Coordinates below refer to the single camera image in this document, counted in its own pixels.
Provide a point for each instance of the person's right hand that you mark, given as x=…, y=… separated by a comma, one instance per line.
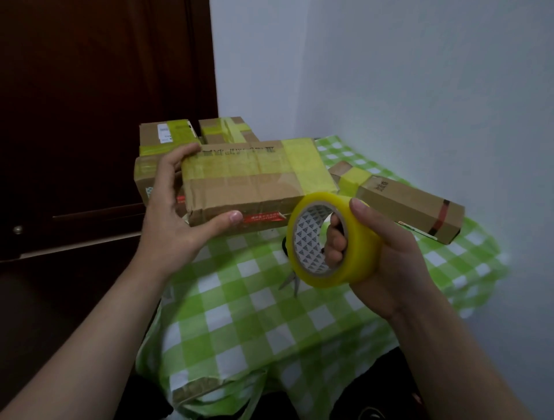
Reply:
x=398, y=272

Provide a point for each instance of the person's left hand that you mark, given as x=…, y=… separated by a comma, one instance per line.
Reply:
x=166, y=225

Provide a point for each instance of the person's left thumb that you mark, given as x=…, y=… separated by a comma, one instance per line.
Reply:
x=216, y=226

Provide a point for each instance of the person's right thumb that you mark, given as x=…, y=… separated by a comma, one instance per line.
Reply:
x=368, y=218

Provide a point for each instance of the yellow packing tape roll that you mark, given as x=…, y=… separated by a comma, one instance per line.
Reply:
x=359, y=255

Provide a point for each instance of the large taped cardboard box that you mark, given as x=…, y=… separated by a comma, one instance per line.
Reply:
x=255, y=181

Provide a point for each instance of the person's left forearm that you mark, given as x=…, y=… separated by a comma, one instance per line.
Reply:
x=86, y=342

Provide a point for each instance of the person's right forearm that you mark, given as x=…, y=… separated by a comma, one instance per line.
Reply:
x=454, y=367

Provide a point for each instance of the long narrow cardboard box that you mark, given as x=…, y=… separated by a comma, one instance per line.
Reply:
x=411, y=205

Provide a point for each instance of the cardboard box with green mark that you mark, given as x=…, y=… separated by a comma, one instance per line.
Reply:
x=145, y=177

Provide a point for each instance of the green white checked tablecloth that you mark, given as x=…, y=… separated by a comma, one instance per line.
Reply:
x=259, y=311

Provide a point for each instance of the small cardboard box crossed tape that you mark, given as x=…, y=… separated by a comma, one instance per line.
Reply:
x=225, y=130

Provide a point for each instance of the cardboard box with white label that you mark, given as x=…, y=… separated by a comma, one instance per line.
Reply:
x=166, y=136

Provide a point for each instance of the black bag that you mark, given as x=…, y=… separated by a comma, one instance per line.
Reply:
x=372, y=385

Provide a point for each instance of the dark brown wooden door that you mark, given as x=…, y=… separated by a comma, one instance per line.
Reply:
x=86, y=108

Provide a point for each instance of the round metal door knob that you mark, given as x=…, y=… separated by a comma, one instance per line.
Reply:
x=17, y=229

